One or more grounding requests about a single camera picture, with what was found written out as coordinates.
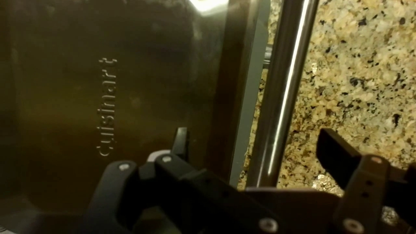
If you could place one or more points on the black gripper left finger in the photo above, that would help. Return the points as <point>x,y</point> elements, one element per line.
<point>180,145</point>

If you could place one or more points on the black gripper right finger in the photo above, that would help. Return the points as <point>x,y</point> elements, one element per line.
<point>338,156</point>

